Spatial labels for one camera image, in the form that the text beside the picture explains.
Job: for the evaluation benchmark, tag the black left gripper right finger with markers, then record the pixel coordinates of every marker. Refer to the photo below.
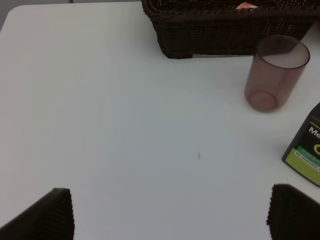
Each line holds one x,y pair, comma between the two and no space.
292,214

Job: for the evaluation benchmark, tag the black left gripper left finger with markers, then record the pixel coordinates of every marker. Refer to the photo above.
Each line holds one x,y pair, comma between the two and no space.
50,218

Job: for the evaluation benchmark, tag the dark green square bottle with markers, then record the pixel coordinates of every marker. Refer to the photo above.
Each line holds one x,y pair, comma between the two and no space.
303,153

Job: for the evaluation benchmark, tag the translucent pink plastic cup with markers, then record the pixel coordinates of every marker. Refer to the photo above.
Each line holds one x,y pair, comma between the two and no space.
277,65

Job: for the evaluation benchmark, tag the pink bottle white cap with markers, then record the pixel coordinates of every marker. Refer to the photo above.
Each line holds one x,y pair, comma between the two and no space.
246,6

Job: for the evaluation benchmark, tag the dark brown wicker basket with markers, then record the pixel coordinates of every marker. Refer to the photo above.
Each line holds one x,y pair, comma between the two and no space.
185,28

